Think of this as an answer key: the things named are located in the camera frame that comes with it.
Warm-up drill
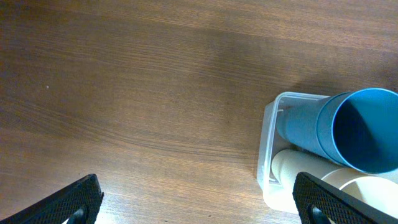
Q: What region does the cream cup back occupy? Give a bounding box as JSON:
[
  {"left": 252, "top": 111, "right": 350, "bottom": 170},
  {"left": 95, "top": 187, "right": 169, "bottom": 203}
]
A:
[{"left": 271, "top": 149, "right": 343, "bottom": 190}]

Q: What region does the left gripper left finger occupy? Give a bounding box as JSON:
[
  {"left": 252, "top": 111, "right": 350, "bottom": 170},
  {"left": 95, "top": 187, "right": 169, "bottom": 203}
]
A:
[{"left": 1, "top": 174, "right": 104, "bottom": 223}]

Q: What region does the clear plastic storage container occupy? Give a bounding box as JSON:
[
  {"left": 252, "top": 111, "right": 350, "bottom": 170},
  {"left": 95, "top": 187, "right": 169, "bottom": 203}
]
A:
[{"left": 256, "top": 91, "right": 326, "bottom": 214}]

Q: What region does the cream cup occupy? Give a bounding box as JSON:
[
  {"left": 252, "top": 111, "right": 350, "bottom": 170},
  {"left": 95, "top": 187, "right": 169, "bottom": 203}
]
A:
[
  {"left": 322, "top": 168, "right": 397, "bottom": 218},
  {"left": 271, "top": 149, "right": 343, "bottom": 190}
]

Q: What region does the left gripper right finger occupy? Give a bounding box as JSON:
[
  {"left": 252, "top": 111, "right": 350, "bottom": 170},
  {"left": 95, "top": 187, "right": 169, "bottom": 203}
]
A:
[{"left": 292, "top": 172, "right": 397, "bottom": 224}]

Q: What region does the blue cup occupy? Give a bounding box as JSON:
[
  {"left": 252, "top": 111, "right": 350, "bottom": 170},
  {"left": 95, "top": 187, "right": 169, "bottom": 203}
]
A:
[
  {"left": 276, "top": 103, "right": 343, "bottom": 165},
  {"left": 317, "top": 88, "right": 397, "bottom": 174}
]

